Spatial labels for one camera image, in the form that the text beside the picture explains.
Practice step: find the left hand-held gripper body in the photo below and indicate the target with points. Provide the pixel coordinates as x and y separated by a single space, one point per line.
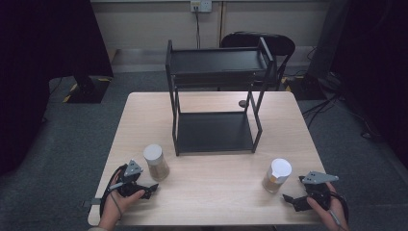
132 169

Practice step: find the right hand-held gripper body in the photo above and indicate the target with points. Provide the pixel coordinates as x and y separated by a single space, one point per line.
319 178

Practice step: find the clear jar with grey lid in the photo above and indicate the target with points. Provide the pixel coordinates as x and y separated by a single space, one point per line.
156 163

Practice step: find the clear jar with white lid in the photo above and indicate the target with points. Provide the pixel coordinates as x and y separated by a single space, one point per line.
277 174

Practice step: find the black metal two-tier rack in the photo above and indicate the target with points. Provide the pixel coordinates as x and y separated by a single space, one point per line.
213 131

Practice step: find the person's right hand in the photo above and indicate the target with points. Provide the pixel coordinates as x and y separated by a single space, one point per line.
335 218

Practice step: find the person's left hand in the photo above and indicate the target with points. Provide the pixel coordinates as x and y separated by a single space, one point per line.
110 208

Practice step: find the black stand base with striped tape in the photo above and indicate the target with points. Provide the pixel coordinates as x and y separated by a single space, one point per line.
88 91
304 88

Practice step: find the small dark round disc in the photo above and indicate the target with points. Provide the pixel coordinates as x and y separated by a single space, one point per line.
242 103

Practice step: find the black curtain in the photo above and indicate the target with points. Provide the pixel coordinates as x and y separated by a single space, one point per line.
41 64
378 64

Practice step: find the black chair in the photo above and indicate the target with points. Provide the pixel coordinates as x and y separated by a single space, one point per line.
282 45

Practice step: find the grey upright stand panel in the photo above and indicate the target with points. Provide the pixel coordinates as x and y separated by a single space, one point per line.
328 38

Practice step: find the grey bracket on table edge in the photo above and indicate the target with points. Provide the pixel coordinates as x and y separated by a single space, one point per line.
90 202

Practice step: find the white wall socket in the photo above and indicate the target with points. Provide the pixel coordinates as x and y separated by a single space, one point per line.
201 5

